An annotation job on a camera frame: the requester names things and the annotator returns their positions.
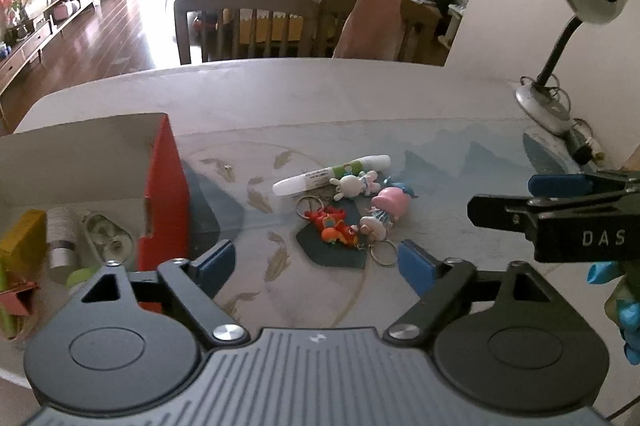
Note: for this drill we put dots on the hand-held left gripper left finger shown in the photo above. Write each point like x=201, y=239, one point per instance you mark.
x=215, y=263

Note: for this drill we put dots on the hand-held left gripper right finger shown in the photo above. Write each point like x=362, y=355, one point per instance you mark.
x=417, y=266

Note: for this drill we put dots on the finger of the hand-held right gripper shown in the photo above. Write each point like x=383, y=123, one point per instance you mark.
x=495, y=211
x=560, y=186

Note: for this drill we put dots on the orange and white cardboard box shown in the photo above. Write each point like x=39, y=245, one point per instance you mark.
x=162, y=206

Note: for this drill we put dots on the grey correction tape dispenser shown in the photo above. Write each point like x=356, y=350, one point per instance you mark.
x=107, y=238

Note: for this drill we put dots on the silver tape roll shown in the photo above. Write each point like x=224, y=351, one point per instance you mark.
x=62, y=236

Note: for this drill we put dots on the yellow rectangular box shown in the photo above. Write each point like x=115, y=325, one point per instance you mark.
x=22, y=236

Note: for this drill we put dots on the pink binder clip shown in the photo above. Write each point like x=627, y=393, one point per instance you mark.
x=17, y=301

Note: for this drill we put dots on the person's right hand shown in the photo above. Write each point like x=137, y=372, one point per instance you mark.
x=631, y=326

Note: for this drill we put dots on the blue printed table mat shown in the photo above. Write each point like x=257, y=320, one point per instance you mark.
x=450, y=138

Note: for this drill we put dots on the white marker pen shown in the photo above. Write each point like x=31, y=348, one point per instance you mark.
x=320, y=178

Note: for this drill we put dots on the green lid glass jar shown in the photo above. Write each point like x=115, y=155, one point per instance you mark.
x=82, y=278

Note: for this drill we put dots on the light wooden dining chair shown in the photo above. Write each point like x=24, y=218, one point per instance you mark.
x=422, y=20
x=337, y=3

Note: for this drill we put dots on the pink cloth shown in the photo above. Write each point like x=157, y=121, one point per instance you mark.
x=372, y=23

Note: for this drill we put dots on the wooden tv cabinet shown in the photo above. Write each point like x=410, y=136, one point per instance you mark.
x=30, y=43

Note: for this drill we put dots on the pink flower pot plant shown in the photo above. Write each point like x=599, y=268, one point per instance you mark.
x=12, y=13

